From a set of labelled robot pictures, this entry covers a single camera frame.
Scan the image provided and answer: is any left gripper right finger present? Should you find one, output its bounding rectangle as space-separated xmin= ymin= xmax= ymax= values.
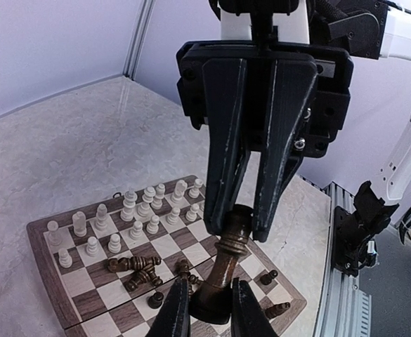
xmin=231 ymin=278 xmax=278 ymax=337

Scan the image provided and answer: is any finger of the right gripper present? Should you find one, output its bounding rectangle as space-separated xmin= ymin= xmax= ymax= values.
xmin=203 ymin=58 xmax=249 ymax=235
xmin=252 ymin=58 xmax=318 ymax=242

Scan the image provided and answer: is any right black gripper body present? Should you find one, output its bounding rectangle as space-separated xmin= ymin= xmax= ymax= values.
xmin=176 ymin=41 xmax=353 ymax=158

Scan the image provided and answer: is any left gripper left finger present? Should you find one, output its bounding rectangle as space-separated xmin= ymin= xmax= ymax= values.
xmin=148 ymin=278 xmax=190 ymax=337

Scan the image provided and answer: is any dark rook piece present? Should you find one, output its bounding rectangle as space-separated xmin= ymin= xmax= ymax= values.
xmin=264 ymin=302 xmax=291 ymax=319

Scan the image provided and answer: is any dark bishop piece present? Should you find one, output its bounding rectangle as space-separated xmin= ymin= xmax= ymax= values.
xmin=189 ymin=204 xmax=253 ymax=324

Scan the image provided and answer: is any dark pawn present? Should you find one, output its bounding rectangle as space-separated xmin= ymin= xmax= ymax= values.
xmin=147 ymin=291 xmax=164 ymax=310
xmin=260 ymin=270 xmax=278 ymax=285

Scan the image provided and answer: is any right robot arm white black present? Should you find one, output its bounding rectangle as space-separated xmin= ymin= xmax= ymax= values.
xmin=176 ymin=1 xmax=411 ymax=312

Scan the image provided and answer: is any pile of dark pieces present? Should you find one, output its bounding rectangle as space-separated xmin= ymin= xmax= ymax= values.
xmin=107 ymin=256 xmax=202 ymax=292

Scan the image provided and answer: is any wooden chess board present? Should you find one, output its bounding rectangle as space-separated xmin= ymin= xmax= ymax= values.
xmin=25 ymin=174 xmax=308 ymax=337

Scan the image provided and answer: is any white knight piece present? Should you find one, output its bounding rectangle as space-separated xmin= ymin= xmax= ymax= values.
xmin=170 ymin=180 xmax=188 ymax=205

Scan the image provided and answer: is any white rook corner piece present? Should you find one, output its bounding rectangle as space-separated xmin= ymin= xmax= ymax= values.
xmin=188 ymin=178 xmax=203 ymax=199

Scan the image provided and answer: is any white rook right piece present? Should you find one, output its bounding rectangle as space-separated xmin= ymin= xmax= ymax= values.
xmin=47 ymin=220 xmax=63 ymax=246

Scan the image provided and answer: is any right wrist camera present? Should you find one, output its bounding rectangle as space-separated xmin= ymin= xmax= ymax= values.
xmin=209 ymin=0 xmax=315 ymax=44

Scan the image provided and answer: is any front aluminium rail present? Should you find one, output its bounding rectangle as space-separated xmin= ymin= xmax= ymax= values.
xmin=313 ymin=183 xmax=372 ymax=336

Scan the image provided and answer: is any right aluminium frame post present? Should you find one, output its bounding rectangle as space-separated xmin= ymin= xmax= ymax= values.
xmin=122 ymin=0 xmax=155 ymax=80

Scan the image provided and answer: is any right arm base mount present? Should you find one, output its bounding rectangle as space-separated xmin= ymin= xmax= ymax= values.
xmin=332 ymin=181 xmax=399 ymax=277

